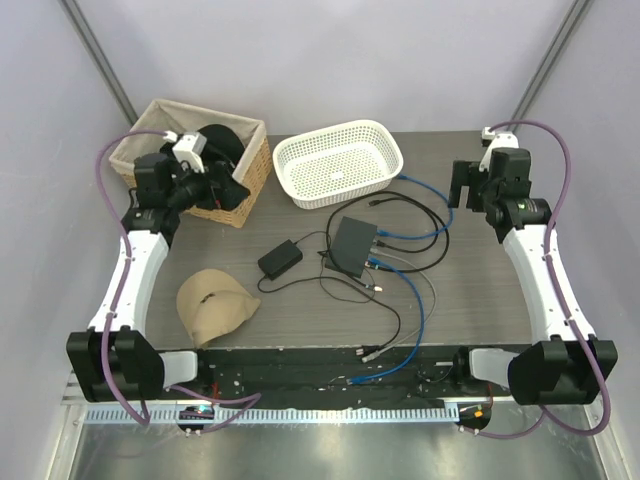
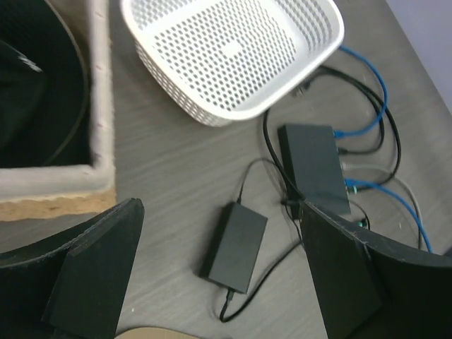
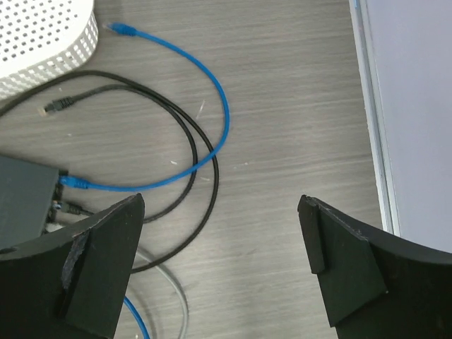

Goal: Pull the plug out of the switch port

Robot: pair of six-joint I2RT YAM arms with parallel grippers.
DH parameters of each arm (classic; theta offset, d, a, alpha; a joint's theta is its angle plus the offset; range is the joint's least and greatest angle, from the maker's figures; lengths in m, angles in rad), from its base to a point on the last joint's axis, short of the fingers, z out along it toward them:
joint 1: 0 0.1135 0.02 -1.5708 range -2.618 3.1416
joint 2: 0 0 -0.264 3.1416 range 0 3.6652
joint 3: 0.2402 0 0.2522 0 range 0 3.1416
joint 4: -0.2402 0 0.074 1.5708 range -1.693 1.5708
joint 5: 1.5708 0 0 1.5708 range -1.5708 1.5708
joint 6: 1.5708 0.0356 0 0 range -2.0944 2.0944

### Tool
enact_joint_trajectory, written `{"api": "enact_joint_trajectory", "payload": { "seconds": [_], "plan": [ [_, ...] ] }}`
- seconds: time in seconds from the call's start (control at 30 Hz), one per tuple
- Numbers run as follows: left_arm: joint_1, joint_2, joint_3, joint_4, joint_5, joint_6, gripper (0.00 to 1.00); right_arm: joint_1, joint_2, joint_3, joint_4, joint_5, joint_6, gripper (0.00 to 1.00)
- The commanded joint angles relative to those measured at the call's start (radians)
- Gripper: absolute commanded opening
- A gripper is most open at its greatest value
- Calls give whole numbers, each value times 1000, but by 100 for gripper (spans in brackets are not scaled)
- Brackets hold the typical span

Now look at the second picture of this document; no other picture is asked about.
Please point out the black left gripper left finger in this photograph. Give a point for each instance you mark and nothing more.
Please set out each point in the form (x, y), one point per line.
(72, 284)

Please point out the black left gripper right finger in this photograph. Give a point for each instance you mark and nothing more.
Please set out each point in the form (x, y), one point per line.
(370, 286)

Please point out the black network switch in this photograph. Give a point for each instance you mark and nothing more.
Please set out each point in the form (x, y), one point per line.
(311, 161)

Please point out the beige cap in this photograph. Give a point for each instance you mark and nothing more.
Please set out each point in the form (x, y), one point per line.
(152, 333)

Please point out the wicker basket with liner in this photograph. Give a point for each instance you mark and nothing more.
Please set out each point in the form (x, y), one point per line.
(49, 192)

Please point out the black power adapter brick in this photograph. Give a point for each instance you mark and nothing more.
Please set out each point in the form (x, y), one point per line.
(231, 256)

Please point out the white perforated plastic basket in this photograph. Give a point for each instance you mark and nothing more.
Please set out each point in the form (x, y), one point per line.
(231, 60)

